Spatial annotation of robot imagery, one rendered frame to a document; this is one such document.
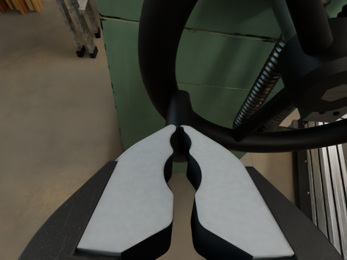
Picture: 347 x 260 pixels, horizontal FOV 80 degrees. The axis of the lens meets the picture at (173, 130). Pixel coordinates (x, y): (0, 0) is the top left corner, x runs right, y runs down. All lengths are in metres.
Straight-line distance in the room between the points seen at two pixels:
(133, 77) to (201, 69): 0.14
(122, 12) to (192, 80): 0.18
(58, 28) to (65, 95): 0.54
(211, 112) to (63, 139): 0.74
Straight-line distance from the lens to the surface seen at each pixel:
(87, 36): 1.30
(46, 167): 1.05
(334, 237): 0.92
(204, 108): 0.51
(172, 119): 0.15
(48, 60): 1.42
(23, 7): 1.78
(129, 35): 0.38
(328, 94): 0.19
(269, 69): 0.27
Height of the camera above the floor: 0.91
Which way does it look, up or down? 59 degrees down
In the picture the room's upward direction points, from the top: 16 degrees clockwise
